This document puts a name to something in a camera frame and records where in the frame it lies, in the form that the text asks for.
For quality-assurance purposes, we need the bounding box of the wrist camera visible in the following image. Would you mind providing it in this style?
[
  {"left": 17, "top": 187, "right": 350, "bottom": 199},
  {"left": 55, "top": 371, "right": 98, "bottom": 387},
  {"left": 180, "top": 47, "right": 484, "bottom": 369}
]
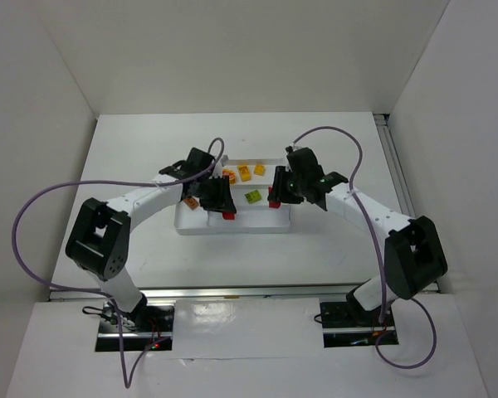
[
  {"left": 285, "top": 144, "right": 300, "bottom": 153},
  {"left": 211, "top": 160, "right": 223, "bottom": 177}
]

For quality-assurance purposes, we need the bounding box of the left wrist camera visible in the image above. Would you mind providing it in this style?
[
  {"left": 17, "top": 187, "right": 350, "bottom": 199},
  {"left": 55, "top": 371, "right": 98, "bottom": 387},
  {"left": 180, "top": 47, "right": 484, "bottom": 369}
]
[{"left": 211, "top": 160, "right": 223, "bottom": 177}]

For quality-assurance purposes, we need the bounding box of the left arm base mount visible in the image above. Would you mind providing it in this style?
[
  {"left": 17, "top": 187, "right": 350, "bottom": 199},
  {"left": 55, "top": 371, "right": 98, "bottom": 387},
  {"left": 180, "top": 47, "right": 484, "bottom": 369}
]
[{"left": 81, "top": 303, "right": 175, "bottom": 352}]

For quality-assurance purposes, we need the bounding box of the yellow long lego brick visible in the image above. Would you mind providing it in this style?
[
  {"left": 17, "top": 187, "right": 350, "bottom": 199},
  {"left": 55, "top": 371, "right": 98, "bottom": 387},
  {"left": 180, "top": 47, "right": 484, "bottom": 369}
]
[{"left": 237, "top": 164, "right": 252, "bottom": 182}]

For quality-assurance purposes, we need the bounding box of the white divided tray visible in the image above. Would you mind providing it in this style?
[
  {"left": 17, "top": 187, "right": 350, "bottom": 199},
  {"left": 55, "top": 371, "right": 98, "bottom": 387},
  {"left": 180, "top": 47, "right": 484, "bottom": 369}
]
[{"left": 173, "top": 156, "right": 292, "bottom": 235}]

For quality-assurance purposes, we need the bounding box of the aluminium front rail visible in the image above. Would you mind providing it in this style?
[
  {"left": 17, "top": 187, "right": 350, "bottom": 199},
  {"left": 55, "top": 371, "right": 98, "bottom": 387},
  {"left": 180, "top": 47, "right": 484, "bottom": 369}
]
[{"left": 47, "top": 281, "right": 403, "bottom": 303}]

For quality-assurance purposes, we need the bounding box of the tan lego plate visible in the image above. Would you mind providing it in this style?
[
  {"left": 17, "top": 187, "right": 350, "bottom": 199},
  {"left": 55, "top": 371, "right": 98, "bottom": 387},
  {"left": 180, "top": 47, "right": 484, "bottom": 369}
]
[{"left": 183, "top": 197, "right": 199, "bottom": 210}]

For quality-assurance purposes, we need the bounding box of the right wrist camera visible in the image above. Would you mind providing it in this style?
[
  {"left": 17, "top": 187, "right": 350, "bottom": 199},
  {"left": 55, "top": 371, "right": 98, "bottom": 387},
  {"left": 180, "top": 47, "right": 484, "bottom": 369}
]
[{"left": 285, "top": 144, "right": 300, "bottom": 153}]

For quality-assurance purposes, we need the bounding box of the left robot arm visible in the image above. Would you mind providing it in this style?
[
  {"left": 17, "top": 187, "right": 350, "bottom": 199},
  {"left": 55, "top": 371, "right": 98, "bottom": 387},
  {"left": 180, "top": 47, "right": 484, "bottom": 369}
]
[{"left": 66, "top": 148, "right": 237, "bottom": 327}]

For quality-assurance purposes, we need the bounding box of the green yellow lego stack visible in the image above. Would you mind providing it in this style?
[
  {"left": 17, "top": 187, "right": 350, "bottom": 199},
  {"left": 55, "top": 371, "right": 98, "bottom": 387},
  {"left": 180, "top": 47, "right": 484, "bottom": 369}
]
[{"left": 244, "top": 190, "right": 262, "bottom": 204}]

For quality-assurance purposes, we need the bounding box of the small yellow lego brick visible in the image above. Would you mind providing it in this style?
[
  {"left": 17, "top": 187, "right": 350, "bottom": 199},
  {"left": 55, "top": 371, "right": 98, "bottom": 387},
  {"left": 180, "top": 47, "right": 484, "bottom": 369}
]
[{"left": 253, "top": 164, "right": 266, "bottom": 176}]

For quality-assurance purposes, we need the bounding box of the round orange lego piece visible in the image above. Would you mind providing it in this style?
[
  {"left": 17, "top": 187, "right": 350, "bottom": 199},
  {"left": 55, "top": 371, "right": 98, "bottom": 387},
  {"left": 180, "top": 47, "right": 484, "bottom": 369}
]
[{"left": 222, "top": 169, "right": 237, "bottom": 184}]

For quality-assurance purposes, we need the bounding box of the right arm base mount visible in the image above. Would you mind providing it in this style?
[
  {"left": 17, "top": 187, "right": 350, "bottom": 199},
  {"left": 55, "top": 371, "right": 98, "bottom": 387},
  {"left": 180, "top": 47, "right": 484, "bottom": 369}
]
[{"left": 313, "top": 302, "right": 398, "bottom": 348}]

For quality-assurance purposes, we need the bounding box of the aluminium side rail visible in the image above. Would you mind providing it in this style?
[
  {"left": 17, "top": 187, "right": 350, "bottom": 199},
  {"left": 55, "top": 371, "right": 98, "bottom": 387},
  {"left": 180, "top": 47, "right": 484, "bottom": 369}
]
[{"left": 373, "top": 112, "right": 441, "bottom": 294}]

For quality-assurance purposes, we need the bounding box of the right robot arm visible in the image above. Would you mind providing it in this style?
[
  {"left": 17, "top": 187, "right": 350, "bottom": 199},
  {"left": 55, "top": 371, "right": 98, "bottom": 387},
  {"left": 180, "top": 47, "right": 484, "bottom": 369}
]
[{"left": 268, "top": 146, "right": 448, "bottom": 316}]

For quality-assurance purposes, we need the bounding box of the red lego piece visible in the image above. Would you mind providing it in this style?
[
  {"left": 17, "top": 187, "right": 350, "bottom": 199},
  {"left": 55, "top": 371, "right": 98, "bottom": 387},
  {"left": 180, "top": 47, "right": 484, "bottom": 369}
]
[
  {"left": 222, "top": 211, "right": 236, "bottom": 221},
  {"left": 267, "top": 187, "right": 281, "bottom": 209}
]

